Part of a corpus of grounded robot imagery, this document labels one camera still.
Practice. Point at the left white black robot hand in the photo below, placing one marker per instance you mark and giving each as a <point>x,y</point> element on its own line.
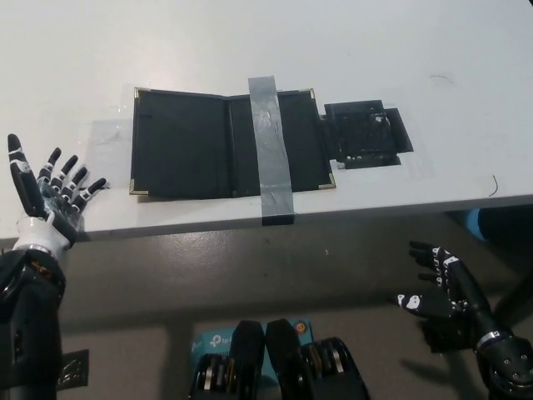
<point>46,208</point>

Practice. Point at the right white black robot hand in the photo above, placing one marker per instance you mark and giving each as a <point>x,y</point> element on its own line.
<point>466,296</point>

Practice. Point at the black diary with gold corners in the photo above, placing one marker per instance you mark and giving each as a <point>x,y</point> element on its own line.
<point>179,146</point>

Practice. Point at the blue rounded object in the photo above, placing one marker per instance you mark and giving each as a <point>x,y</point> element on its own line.
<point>474,225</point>

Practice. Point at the clear plastic sheet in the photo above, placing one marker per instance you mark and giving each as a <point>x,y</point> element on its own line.
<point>110,137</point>

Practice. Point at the large black tape patch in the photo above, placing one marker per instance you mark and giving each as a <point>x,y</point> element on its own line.
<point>362,133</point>

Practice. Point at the teal TP-Link box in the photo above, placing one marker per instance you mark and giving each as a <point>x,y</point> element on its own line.
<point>212,341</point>

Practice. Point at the grey duct tape strip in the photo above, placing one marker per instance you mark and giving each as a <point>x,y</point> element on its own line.
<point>270,141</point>

